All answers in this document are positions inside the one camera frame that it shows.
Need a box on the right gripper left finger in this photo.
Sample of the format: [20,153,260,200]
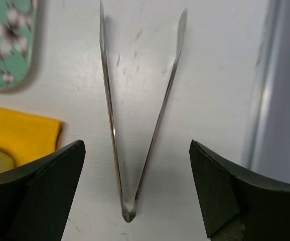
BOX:
[0,140,86,240]

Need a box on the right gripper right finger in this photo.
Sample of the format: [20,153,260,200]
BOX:
[189,141,290,240]

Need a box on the yellow placemat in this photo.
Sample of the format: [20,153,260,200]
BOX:
[0,107,63,167]

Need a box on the green floral tray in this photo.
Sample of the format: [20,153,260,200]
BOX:
[0,1,44,92]

